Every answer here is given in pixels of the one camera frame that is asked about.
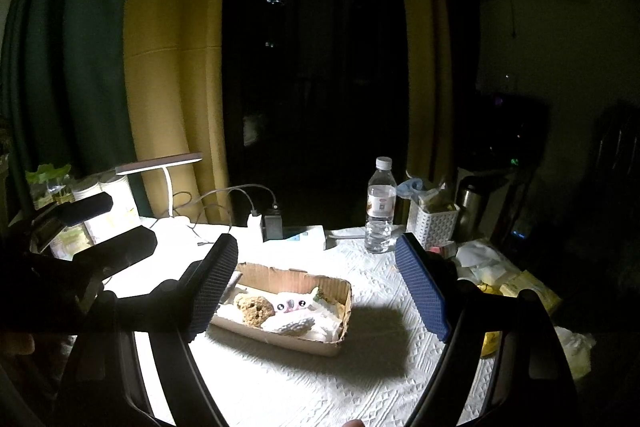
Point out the brown sponge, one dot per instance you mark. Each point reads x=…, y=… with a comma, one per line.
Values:
x=252, y=308

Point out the green curtain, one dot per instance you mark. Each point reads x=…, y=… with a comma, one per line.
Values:
x=65, y=57

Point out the white crumpled plastic bag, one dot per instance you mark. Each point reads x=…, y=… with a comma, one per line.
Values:
x=480, y=259

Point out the white woven basket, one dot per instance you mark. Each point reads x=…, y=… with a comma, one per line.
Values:
x=434, y=224

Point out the pale yellow tissue pack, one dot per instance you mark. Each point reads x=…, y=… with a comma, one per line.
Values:
x=532, y=292

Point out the steel thermos flask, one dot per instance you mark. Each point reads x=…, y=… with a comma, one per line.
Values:
x=471, y=207

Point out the blue white flat box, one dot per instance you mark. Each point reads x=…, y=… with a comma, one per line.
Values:
x=300, y=238

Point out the brown cardboard box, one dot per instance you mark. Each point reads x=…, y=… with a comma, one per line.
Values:
x=320, y=282

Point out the green potted plant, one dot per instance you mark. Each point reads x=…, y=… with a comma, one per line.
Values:
x=47, y=177

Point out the black power adapter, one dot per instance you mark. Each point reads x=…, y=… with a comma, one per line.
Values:
x=273, y=227

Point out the white crumpled tissue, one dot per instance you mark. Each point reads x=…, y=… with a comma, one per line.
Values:
x=575, y=349

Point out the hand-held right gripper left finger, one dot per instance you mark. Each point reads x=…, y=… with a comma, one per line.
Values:
x=215, y=289

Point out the dark appliance with lights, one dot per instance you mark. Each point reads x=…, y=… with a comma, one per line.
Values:
x=505, y=132

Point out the clear plastic water bottle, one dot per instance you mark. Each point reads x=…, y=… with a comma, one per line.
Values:
x=380, y=212

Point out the yellow printed packet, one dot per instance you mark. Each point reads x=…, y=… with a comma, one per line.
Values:
x=490, y=342

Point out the pink white plush toy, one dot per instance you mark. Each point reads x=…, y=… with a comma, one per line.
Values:
x=290, y=304

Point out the yellow curtain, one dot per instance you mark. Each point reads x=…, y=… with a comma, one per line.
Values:
x=175, y=57
x=425, y=57

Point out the blue plastic bag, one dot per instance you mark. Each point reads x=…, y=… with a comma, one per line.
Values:
x=412, y=188

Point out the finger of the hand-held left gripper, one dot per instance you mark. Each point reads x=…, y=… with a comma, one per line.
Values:
x=85, y=209
x=130, y=247

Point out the white desk lamp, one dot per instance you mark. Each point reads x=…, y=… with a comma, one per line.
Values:
x=160, y=163

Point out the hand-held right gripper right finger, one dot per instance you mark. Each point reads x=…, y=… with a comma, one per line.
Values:
x=421, y=294

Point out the small pink box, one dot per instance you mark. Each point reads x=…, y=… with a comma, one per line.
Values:
x=442, y=251

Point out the white tablecloth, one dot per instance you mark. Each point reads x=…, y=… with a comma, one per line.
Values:
x=325, y=382

